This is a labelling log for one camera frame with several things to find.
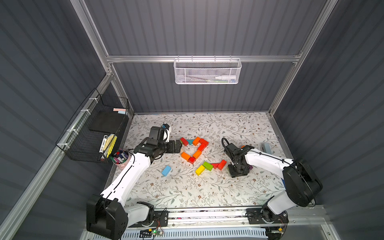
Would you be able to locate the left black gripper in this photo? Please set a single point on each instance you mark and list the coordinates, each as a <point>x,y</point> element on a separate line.
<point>174,146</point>

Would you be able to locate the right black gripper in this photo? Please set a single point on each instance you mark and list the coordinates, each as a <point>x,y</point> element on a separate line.
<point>237,168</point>

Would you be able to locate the orange rectangular block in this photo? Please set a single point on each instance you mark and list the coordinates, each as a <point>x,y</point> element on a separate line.
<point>196,141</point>

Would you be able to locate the light blue block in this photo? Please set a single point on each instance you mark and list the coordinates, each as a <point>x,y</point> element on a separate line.
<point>166,171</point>

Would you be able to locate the red rectangular block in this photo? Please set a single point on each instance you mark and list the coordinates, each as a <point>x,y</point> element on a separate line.
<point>202,147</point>
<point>203,142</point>

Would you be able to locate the green block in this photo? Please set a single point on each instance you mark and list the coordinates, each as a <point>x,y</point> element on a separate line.
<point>207,166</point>

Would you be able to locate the yellow block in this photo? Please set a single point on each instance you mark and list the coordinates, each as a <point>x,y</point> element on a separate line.
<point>200,170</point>

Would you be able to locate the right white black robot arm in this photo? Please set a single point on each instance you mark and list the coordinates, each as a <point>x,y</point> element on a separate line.
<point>300,181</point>

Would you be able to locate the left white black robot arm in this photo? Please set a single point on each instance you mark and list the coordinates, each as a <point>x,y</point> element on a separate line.
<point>113,198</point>

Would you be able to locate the light blue eraser box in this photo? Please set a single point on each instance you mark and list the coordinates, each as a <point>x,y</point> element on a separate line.
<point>266,148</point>

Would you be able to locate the pink pen cup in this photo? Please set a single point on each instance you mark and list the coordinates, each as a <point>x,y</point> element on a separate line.
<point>121,158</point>

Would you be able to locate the yellow highlighter pack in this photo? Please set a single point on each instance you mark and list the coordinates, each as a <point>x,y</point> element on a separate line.
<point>110,143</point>

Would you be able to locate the white marker in basket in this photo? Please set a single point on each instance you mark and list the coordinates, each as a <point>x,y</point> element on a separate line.
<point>230,79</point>

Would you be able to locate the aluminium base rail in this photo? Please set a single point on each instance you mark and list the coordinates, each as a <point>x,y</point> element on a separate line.
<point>222,216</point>

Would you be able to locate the white wire mesh basket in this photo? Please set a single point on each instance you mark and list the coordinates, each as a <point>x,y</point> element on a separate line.
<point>202,71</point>

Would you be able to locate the black wire mesh basket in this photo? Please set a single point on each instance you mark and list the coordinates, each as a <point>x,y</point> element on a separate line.
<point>101,115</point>

